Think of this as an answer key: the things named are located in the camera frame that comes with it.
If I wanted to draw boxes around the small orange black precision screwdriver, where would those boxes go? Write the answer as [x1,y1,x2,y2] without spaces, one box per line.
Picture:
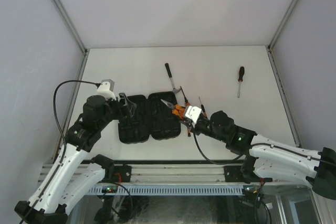
[198,97,208,118]

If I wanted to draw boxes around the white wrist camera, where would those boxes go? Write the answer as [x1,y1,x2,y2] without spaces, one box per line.
[97,79,116,100]
[184,105,202,125]

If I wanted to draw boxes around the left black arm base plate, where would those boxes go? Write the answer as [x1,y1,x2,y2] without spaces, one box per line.
[102,165,132,184]

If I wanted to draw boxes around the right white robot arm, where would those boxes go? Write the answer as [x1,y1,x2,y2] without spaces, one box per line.
[180,106,335,200]

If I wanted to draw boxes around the left black camera cable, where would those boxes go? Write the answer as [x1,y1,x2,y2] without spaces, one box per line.
[18,80,102,224]

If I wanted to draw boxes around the orange grip bit screwdriver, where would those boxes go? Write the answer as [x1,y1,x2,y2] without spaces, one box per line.
[181,88,190,106]

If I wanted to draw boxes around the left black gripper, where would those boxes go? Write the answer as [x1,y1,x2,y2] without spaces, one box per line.
[97,93,136,130]

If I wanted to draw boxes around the black handled claw hammer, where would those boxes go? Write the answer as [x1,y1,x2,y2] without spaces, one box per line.
[164,63,184,96]

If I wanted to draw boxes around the orange handled needle-nose pliers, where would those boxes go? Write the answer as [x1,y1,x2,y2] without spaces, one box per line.
[161,99,185,119]

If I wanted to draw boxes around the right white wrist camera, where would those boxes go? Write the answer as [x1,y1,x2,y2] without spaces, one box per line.
[184,105,202,125]

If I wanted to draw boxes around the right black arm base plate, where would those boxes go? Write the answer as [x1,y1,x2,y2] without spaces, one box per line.
[224,165,249,184]

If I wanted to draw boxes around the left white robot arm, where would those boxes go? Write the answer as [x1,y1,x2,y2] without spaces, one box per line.
[15,93,137,223]

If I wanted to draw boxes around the black plastic tool case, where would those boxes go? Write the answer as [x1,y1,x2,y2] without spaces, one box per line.
[118,91,181,144]

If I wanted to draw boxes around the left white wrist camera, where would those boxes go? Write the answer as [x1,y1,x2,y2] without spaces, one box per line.
[97,79,116,100]

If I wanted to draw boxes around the black orange handled screwdriver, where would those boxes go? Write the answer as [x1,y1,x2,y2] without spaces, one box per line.
[237,66,245,98]

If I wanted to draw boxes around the blue slotted cable duct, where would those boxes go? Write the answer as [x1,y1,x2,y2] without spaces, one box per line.
[86,185,244,196]

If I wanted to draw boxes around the aluminium front frame rail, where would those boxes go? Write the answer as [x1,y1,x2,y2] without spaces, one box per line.
[38,163,323,184]

